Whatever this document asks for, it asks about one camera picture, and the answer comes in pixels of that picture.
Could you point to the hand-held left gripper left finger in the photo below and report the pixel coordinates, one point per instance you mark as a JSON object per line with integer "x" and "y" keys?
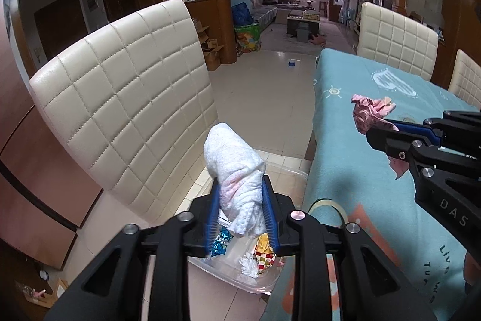
{"x": 212, "y": 219}

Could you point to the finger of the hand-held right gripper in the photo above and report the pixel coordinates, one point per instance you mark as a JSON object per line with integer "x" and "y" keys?
{"x": 387, "y": 144}
{"x": 417, "y": 129}

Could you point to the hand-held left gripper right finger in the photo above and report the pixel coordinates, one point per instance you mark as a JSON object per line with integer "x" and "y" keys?
{"x": 269, "y": 219}

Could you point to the blue foil candy wrapper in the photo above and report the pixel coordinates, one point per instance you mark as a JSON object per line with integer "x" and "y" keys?
{"x": 221, "y": 244}

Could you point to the pink wrapper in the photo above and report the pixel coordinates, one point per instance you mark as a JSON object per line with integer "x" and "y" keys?
{"x": 366, "y": 114}

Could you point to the gold red chequered wrapper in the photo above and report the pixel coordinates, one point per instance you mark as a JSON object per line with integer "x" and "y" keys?
{"x": 265, "y": 257}

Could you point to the clear plastic container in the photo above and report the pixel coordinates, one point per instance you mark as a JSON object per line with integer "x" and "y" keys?
{"x": 285, "y": 170}

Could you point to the small white tissue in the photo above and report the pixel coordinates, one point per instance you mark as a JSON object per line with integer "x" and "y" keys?
{"x": 248, "y": 266}

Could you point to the large white tissue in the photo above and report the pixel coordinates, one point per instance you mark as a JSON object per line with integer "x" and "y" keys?
{"x": 236, "y": 163}

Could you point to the person's right hand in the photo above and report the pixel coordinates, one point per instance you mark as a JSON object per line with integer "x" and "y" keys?
{"x": 473, "y": 268}

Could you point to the teal printed tablecloth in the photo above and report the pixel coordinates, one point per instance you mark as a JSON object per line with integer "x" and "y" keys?
{"x": 338, "y": 155}

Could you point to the clear tape roll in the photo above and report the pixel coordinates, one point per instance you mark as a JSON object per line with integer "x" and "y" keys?
{"x": 330, "y": 201}

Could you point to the grey bin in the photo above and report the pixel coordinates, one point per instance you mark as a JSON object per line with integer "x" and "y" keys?
{"x": 302, "y": 36}

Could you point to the coffee table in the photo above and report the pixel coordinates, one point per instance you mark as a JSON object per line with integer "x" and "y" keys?
{"x": 302, "y": 22}

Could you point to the large cream quilted chair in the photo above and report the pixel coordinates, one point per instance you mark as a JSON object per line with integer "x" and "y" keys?
{"x": 124, "y": 99}

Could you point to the pile of cardboard boxes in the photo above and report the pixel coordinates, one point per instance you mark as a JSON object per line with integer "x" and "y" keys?
{"x": 210, "y": 54}

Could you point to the colourful woven bag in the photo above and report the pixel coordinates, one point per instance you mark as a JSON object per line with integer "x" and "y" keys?
{"x": 248, "y": 39}

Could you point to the grey sofa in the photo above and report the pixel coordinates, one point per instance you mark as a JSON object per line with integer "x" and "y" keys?
{"x": 263, "y": 10}

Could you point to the wooden partition cabinet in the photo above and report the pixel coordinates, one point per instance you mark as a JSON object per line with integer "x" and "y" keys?
{"x": 221, "y": 27}

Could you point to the blue bag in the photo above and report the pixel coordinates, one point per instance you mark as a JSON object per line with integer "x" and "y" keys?
{"x": 240, "y": 14}

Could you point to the wall electrical panel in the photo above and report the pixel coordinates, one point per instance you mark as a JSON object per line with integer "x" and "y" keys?
{"x": 92, "y": 1}

